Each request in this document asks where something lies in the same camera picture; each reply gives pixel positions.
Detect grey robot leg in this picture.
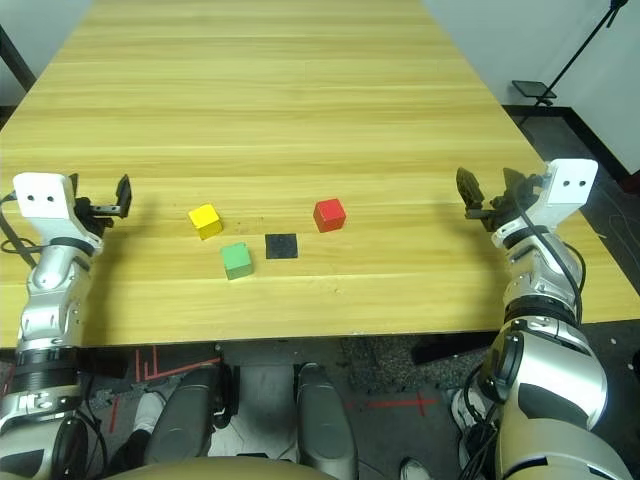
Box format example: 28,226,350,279
143,363,222,465
296,362,359,480

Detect white bystander sneaker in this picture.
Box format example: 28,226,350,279
399,457,427,480
451,388,482,451

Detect grey robot right leg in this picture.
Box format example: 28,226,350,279
296,362,359,480

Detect black cable bundle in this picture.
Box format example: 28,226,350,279
455,369,502,480

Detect red tape cross mark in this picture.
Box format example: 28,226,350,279
368,391,437,417

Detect black stand tray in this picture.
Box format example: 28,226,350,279
511,79,559,101

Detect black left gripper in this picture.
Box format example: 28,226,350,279
68,172,133,239

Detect red wooden block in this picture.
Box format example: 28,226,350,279
312,197,348,234

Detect green wooden block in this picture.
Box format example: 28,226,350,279
220,242,255,281

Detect wooden side table black frame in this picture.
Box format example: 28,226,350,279
0,23,38,94

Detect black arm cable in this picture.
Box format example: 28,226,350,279
0,192,42,270
513,197,587,324

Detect black tripod stand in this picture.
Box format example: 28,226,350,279
519,0,634,126

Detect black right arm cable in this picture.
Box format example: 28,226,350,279
513,197,587,324

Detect olive robot torso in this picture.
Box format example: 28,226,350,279
102,452,329,480

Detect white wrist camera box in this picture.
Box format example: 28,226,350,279
492,158,600,249
12,172,105,254

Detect grey robot left leg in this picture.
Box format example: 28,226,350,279
143,363,222,465

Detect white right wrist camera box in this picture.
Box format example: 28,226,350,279
492,158,600,249

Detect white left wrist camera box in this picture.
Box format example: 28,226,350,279
12,172,105,254

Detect black square pad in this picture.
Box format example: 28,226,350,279
264,233,301,261

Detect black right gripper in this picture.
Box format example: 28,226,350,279
455,167,547,234

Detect yellow wooden block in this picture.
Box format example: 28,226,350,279
187,203,223,241

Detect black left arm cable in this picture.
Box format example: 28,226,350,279
0,192,42,270

